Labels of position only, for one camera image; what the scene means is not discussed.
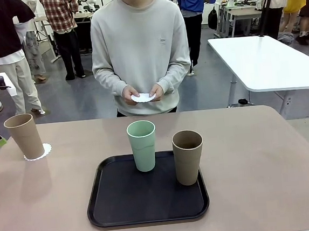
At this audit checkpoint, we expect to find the person's left forearm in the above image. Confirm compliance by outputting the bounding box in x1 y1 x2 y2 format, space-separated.
154 59 194 96

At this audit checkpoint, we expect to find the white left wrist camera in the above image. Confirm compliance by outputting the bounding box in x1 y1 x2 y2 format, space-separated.
0 71 17 97

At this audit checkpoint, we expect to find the person in beige sweatshirt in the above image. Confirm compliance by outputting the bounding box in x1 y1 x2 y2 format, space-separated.
85 0 197 120

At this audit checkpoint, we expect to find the black backpack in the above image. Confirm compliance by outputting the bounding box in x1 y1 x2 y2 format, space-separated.
206 7 219 32

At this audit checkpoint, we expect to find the tall pale green cup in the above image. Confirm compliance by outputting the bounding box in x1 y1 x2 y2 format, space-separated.
125 119 160 174

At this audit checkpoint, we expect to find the white scalloped paper coaster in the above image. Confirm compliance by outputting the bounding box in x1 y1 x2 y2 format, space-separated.
131 92 156 104
22 142 53 162

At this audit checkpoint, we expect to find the person in plaid shirt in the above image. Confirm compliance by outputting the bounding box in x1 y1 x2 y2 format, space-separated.
38 0 87 83

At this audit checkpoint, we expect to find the light background desk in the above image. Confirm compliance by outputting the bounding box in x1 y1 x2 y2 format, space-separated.
33 14 63 64

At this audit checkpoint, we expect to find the grey desk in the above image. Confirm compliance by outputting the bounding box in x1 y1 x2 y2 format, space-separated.
214 0 264 39

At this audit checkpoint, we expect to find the person's left hand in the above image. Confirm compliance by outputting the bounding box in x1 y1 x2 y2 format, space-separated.
148 83 166 102

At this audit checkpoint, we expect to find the person's right forearm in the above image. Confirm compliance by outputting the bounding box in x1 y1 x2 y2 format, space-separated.
92 65 131 100

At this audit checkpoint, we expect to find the tall brown cup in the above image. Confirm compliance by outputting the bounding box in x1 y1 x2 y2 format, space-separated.
170 129 207 187
2 111 46 163

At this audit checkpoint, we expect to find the person's right hand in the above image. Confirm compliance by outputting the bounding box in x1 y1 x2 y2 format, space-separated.
121 84 141 107

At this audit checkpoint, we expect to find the white table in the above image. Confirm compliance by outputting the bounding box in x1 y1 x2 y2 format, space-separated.
207 30 309 126

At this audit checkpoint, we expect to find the person in grey patterned trousers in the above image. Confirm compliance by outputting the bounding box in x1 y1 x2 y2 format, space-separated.
13 17 48 83

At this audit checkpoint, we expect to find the black plastic tray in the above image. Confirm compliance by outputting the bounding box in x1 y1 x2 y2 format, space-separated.
82 148 212 230

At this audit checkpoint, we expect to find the grey cloth bundle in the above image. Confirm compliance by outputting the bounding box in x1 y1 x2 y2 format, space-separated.
276 31 295 46

